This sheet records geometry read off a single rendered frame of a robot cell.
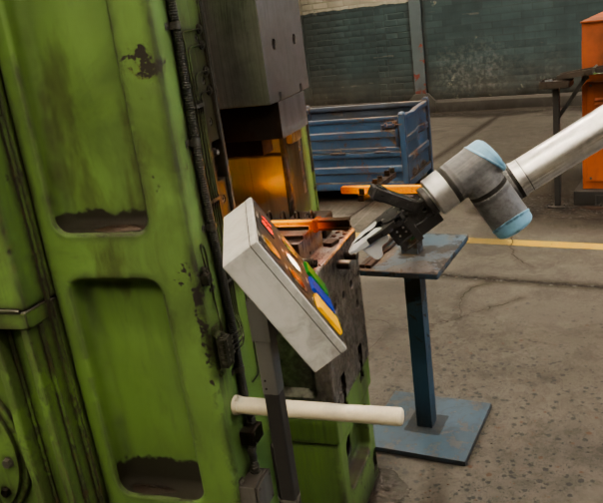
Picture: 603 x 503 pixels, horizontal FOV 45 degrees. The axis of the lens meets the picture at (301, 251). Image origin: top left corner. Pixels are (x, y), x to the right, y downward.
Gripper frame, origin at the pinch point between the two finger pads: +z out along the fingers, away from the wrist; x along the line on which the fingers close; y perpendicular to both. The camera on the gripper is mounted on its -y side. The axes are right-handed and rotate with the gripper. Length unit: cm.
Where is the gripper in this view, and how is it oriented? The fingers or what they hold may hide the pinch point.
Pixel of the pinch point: (351, 247)
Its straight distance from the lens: 161.3
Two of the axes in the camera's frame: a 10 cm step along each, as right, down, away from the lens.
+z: -7.9, 6.0, 1.1
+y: 6.1, 7.4, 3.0
